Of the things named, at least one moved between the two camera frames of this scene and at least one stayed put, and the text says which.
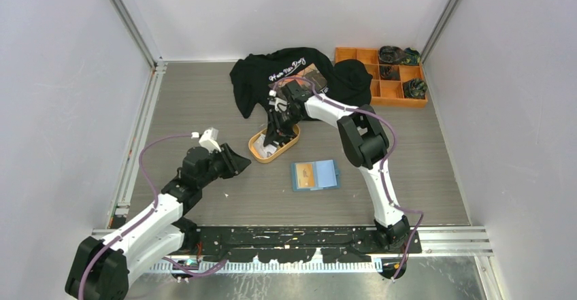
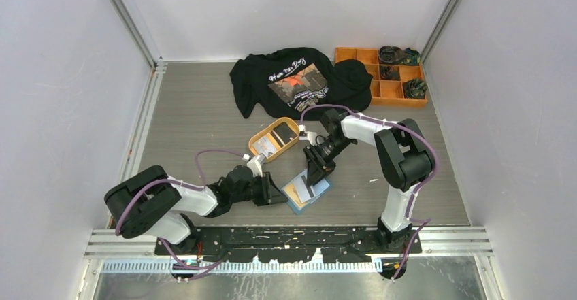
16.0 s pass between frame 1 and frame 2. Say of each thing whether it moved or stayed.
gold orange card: moved
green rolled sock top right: stayed
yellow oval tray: stayed
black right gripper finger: moved
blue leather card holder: moved
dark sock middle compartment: stayed
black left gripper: moved
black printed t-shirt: stayed
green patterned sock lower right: stayed
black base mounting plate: stayed
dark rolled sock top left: stayed
